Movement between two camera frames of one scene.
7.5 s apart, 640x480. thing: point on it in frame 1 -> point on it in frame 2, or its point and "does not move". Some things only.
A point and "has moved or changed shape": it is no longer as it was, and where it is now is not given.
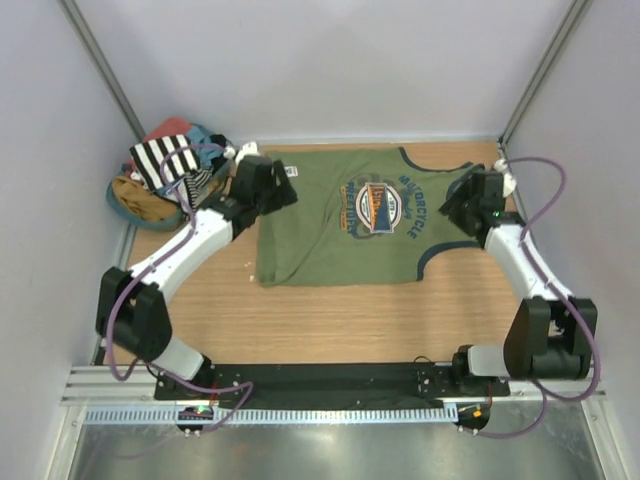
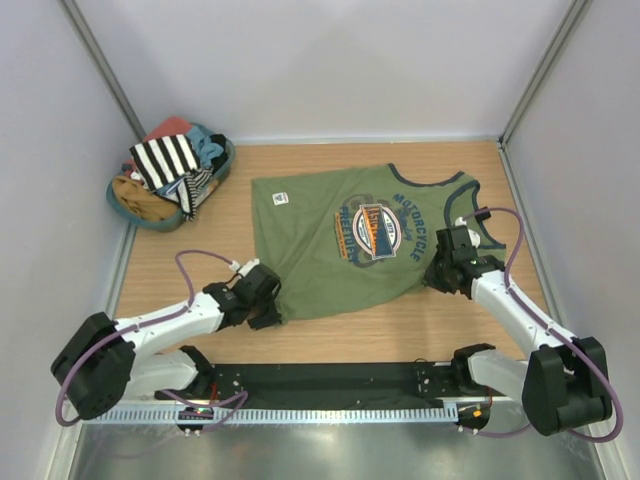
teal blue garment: [206, 149] does not move
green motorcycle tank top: [362, 216] has moved or changed shape
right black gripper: [454, 205] -> [431, 280]
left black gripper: [282, 194] -> [272, 317]
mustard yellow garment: [142, 201] does not move
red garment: [173, 126] does not move
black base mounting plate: [429, 381] does not move
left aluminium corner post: [72, 12] does not move
